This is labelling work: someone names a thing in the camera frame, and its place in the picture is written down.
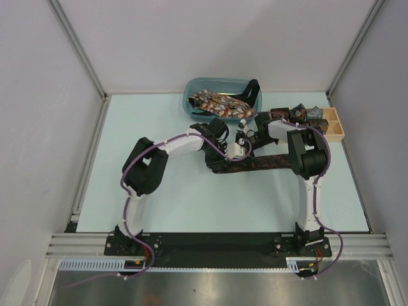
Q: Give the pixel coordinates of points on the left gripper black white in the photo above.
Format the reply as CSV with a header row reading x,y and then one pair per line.
x,y
221,160

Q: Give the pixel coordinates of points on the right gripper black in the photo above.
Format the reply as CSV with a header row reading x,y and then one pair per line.
x,y
241,135

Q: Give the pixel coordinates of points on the dark orange floral tie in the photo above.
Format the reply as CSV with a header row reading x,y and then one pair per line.
x,y
274,162

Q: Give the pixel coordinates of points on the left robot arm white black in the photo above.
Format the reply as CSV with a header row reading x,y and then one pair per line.
x,y
144,169

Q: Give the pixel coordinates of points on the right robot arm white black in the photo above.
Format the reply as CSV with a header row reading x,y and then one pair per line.
x,y
309,158

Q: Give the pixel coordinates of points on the pile of patterned ties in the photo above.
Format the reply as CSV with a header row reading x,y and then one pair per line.
x,y
220,105

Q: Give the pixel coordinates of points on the rolled dark blue tie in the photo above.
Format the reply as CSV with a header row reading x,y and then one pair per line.
x,y
298,114

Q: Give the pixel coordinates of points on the blue plastic basin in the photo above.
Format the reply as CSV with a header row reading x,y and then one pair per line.
x,y
247,90

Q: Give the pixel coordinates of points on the rolled grey tie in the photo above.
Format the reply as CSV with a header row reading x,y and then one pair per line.
x,y
314,113

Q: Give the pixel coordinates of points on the rolled brown blue tie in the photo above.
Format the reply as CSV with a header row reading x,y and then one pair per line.
x,y
320,124

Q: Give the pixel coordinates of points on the wooden compartment tray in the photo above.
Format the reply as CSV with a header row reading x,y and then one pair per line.
x,y
335,132

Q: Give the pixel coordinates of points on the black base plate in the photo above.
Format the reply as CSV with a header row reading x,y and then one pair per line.
x,y
216,250

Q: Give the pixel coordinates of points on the white cable duct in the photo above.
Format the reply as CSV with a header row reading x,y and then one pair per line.
x,y
133,266

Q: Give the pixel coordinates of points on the aluminium frame rail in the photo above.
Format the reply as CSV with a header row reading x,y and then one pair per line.
x,y
356,246

